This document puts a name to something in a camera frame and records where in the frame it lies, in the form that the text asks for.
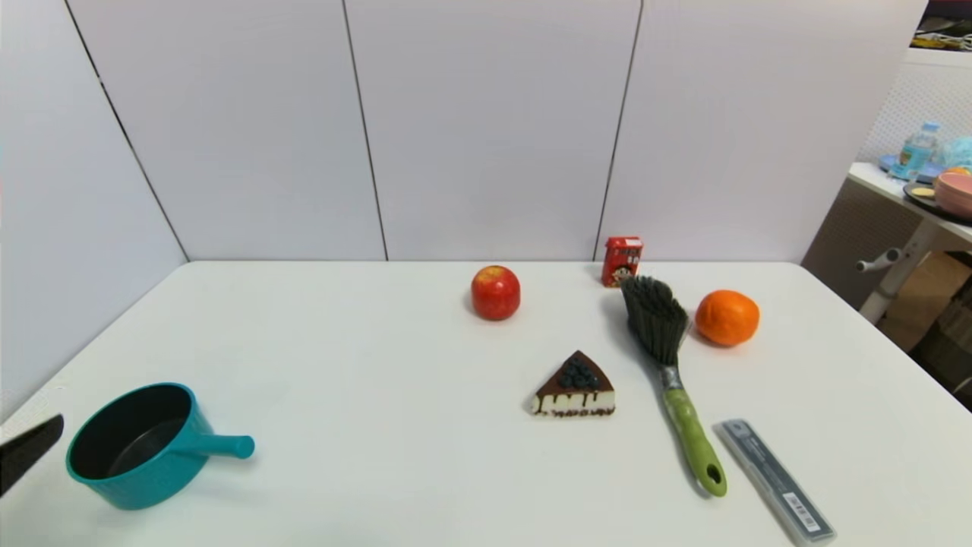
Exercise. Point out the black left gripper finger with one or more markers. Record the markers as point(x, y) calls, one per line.
point(26, 456)

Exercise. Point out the teal saucepan with black inside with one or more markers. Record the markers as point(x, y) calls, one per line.
point(159, 475)

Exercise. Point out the red apple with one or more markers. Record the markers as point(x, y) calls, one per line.
point(495, 295)

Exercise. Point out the chocolate blueberry cake slice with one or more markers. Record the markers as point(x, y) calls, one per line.
point(575, 391)

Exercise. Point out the red milk carton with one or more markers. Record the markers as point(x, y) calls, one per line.
point(623, 263)

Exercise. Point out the orange fruit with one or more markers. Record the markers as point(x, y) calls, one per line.
point(727, 319)

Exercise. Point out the grey plastic pencil case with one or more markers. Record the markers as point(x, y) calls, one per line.
point(774, 479)

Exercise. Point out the white side table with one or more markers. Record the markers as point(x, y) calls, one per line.
point(907, 262)

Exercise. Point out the blue plate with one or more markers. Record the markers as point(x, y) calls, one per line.
point(890, 164)

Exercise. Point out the cardboard box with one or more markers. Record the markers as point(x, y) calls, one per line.
point(930, 292)

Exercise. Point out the yellow food piece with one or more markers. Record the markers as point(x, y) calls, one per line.
point(923, 192)

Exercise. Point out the black tray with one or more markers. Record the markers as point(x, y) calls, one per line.
point(928, 206)

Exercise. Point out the clear water bottle blue label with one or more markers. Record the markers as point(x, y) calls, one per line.
point(917, 152)

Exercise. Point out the pink bowl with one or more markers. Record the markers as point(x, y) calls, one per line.
point(955, 196)

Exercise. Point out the white pegboard panel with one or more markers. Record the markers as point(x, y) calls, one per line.
point(934, 91)

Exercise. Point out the light blue bag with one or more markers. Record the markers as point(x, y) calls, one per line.
point(958, 153)

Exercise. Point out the dark shelf clutter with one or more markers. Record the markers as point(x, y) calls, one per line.
point(945, 34)

